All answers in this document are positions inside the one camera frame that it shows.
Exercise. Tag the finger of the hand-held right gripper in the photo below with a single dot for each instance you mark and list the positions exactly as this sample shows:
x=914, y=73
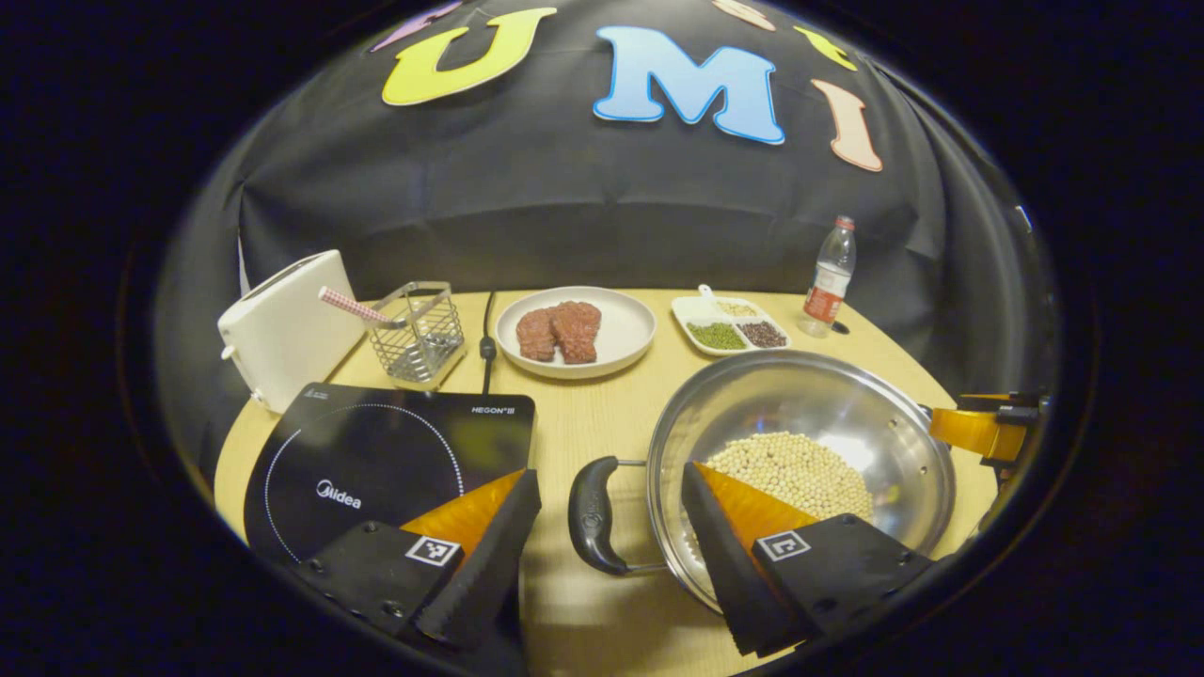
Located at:
x=978, y=432

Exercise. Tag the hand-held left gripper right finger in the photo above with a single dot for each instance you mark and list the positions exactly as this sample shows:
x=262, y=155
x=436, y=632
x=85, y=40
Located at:
x=734, y=574

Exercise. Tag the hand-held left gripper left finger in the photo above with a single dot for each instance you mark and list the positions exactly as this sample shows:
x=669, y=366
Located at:
x=484, y=574

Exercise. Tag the black induction cooktop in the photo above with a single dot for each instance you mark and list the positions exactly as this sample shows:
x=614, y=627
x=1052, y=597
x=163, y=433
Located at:
x=376, y=451

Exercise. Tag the pile of soybeans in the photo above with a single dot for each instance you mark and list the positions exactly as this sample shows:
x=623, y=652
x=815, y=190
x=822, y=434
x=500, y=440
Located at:
x=800, y=470

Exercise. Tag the clear plastic water bottle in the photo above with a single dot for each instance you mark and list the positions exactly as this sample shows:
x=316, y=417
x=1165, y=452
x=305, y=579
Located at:
x=828, y=291

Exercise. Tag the white divided dish of beans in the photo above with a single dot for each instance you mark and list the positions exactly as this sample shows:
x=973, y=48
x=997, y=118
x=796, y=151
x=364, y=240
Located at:
x=720, y=334

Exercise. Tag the brown meat piece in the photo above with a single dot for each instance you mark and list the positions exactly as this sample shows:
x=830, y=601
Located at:
x=536, y=334
x=576, y=331

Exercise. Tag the white round plate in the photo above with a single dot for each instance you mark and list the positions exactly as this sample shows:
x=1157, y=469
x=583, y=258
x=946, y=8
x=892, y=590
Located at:
x=621, y=329

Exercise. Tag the small white spoon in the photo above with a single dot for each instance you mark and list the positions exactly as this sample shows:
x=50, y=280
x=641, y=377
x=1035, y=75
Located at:
x=707, y=293

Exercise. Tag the pink striped stick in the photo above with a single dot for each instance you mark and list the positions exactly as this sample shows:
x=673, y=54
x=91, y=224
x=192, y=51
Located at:
x=353, y=306

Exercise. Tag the white toaster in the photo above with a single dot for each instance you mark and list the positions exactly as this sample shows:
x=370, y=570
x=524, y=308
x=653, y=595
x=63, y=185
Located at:
x=287, y=329

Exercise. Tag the black backdrop cloth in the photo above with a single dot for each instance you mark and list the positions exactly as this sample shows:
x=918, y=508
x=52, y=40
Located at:
x=564, y=207

